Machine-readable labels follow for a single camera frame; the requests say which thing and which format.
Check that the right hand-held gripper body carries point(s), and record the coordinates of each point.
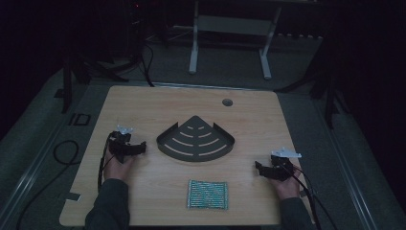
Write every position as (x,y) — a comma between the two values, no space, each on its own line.
(282,166)

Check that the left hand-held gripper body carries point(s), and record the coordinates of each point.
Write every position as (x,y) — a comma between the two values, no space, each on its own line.
(120,143)

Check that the person's right hand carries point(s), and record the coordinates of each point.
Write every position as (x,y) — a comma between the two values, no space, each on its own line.
(289,188)

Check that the person's left hand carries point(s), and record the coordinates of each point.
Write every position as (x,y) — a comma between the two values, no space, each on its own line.
(117,168)

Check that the black metal corner shelf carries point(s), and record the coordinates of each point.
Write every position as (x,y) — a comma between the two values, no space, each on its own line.
(195,140)

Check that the green silver scouring cloth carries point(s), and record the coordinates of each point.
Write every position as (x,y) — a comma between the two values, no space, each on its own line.
(207,195)

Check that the black tripod stand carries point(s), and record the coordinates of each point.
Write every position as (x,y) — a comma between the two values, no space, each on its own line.
(328,92)
(79,70)

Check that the white metal stand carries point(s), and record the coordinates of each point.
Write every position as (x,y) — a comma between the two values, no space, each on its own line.
(234,25)

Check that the metal floor rail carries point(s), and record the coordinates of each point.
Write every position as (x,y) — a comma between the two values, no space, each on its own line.
(25,188)
(354,179)

